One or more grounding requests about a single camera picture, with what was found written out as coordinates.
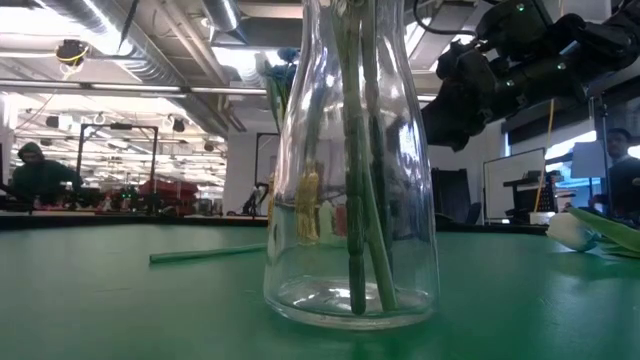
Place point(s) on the white artificial tulip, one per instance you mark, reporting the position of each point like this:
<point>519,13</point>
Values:
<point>570,232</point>

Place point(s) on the red artificial tulip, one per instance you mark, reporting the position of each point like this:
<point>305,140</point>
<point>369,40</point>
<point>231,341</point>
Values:
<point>382,270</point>

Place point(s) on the green stem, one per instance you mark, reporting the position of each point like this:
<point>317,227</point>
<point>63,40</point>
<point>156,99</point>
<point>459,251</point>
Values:
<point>200,253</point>

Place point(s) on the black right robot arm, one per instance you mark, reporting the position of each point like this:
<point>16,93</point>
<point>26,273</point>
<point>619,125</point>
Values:
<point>550,70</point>

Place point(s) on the clear glass vase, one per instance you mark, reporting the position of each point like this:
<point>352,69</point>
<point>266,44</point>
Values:
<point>415,260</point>

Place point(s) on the black office chair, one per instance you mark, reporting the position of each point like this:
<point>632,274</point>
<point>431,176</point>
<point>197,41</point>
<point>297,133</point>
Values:
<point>452,195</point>

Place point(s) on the white whiteboard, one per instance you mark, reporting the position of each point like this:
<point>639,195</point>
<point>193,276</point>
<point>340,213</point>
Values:
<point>510,185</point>

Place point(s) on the black cluttered desk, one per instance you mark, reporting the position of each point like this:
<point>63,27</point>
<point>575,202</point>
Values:
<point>525,182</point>

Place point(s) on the white cup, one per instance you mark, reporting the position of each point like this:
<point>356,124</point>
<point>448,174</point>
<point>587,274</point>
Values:
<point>542,218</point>

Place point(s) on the white panel sign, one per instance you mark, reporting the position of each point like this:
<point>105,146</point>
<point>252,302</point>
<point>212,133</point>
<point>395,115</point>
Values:
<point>590,160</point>

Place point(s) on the black pole stand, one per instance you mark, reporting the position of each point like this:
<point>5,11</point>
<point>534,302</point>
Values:
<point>605,150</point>

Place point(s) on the person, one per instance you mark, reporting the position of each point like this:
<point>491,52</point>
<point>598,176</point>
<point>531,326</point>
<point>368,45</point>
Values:
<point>622,175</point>
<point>42,175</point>

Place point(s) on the green table mat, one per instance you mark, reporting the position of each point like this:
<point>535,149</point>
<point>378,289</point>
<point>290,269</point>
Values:
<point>500,300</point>

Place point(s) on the black background robot stand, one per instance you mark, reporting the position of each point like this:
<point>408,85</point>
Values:
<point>255,200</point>

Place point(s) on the red storage rack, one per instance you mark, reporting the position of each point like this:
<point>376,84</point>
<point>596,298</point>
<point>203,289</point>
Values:
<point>167,189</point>

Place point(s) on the long ceiling light bar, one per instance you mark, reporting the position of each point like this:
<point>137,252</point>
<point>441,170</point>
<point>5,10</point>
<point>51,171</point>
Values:
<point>125,86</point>

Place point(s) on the silver ventilation duct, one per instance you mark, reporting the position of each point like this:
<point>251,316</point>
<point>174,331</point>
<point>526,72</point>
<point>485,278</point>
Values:
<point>422,55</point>

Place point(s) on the black ceiling camera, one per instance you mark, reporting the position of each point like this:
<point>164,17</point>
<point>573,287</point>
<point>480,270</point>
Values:
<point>71,51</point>

